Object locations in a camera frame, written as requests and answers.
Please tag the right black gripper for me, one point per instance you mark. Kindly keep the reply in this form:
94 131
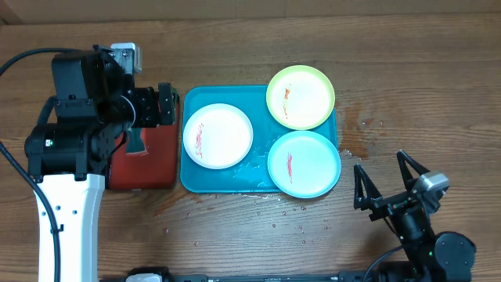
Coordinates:
379 203

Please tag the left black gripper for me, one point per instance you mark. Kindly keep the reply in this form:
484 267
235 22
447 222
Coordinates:
156 114

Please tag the green and pink sponge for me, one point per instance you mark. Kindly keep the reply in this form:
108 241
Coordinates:
135 143

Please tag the white plate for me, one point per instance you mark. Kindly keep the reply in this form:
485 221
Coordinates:
218 136

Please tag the light blue plate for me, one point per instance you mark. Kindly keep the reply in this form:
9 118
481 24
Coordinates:
304 164

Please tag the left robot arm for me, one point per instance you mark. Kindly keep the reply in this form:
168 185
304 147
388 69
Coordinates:
96 109

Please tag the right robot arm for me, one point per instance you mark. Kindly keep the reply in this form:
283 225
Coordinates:
422 255

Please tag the black and red tray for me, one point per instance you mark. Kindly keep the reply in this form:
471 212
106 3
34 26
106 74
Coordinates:
154 170

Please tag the teal plastic tray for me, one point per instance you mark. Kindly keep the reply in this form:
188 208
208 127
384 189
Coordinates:
251 174

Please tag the green plate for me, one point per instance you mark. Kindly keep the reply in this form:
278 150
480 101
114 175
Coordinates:
300 97

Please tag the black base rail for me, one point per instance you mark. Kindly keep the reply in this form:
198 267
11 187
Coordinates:
162 274

